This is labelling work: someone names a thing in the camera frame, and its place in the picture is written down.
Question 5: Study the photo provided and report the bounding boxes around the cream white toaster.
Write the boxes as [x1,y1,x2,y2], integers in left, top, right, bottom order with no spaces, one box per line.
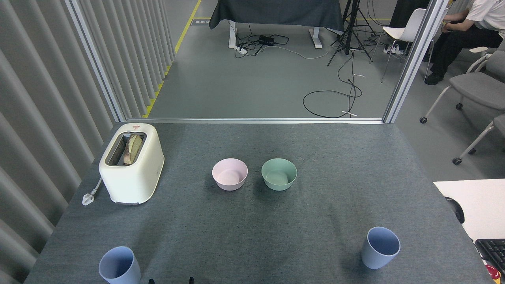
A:
[98,123,165,205]

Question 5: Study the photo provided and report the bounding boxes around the silver rail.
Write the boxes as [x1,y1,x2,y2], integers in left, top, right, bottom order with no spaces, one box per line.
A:
[125,117,385,125]

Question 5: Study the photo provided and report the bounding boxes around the table with dark cloth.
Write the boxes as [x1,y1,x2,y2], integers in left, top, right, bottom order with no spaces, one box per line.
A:
[209,0,345,49]

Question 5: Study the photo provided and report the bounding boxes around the silver post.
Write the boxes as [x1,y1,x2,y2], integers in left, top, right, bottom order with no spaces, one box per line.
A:
[383,0,450,124]
[65,0,127,123]

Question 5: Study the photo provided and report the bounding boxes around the white desk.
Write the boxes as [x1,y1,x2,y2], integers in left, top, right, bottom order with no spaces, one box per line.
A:
[433,178,505,242]

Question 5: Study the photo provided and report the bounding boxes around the person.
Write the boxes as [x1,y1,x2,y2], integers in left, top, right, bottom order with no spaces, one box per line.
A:
[424,0,505,86]

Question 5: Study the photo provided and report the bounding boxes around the black mouse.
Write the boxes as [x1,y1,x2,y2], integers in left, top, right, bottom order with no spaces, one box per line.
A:
[445,196,465,224]

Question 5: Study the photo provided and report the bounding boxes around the black floor cable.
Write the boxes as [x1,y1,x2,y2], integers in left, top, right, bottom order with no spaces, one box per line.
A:
[303,49,363,119]

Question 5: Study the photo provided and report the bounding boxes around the white chair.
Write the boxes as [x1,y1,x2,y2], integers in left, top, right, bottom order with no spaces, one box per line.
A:
[370,8,434,83]

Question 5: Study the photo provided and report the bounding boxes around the black keyboard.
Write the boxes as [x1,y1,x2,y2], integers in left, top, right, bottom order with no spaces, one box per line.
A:
[475,239,505,275]

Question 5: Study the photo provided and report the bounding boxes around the green bowl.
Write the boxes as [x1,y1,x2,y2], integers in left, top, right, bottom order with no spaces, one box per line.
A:
[261,158,297,191]

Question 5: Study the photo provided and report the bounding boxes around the bread slice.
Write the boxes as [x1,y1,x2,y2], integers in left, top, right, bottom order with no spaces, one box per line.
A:
[123,133,143,166]

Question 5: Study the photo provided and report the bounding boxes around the black tripod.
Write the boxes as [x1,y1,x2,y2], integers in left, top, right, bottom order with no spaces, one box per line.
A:
[327,0,377,67]

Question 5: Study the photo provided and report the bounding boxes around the pink bowl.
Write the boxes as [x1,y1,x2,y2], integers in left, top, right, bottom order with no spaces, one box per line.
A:
[212,158,249,191]

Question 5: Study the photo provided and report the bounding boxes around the red round object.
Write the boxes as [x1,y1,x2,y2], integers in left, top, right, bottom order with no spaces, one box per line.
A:
[484,263,501,280]

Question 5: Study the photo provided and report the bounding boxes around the white plug with cable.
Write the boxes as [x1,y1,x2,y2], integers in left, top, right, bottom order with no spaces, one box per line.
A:
[82,177,103,206]

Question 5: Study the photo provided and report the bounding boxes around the blue plastic cup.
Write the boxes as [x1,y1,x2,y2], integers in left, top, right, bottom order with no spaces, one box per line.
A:
[98,246,141,284]
[361,226,401,270]

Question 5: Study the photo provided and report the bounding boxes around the grey chair on wheels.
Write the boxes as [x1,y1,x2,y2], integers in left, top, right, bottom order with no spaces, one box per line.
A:
[420,47,505,124]
[452,114,505,165]

